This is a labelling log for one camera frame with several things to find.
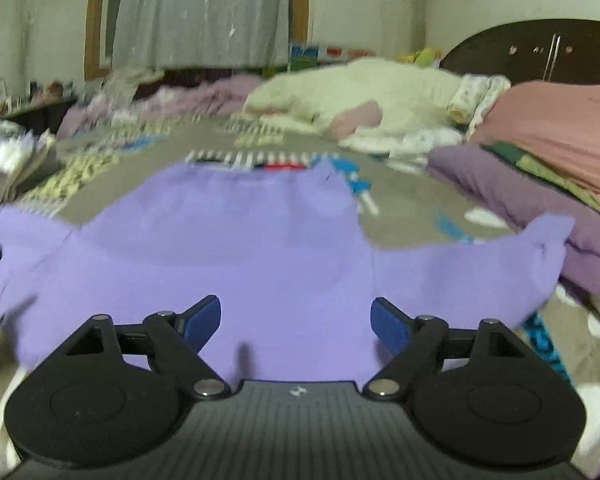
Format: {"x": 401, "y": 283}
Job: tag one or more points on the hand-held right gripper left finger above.
{"x": 202, "y": 320}

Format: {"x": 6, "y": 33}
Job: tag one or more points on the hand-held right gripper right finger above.
{"x": 387, "y": 322}

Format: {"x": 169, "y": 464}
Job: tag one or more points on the purple sweater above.
{"x": 230, "y": 240}

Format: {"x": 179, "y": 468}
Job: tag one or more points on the beige crumpled clothes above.
{"x": 130, "y": 79}

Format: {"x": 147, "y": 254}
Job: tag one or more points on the cartoon printed blanket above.
{"x": 420, "y": 195}

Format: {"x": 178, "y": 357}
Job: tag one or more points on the dark side table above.
{"x": 40, "y": 110}

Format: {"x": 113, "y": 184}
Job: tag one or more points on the clutter of small items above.
{"x": 40, "y": 91}

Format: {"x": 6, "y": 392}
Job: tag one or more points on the purple pillow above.
{"x": 505, "y": 185}

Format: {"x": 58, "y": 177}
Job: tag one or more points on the green patterned pillow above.
{"x": 540, "y": 170}

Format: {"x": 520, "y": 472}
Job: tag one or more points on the purple floral quilt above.
{"x": 195, "y": 97}

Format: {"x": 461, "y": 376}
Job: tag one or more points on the white floral blanket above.
{"x": 470, "y": 97}

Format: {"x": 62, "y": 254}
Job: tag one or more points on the cream quilt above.
{"x": 340, "y": 85}

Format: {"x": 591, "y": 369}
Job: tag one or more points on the pink pillow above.
{"x": 555, "y": 120}

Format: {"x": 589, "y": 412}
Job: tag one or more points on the yellow green plush toy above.
{"x": 422, "y": 56}

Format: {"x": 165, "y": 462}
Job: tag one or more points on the dark wooden headboard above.
{"x": 530, "y": 47}

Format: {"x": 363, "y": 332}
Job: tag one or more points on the grey curtain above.
{"x": 200, "y": 10}

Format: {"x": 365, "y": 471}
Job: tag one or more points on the wooden window frame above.
{"x": 94, "y": 20}

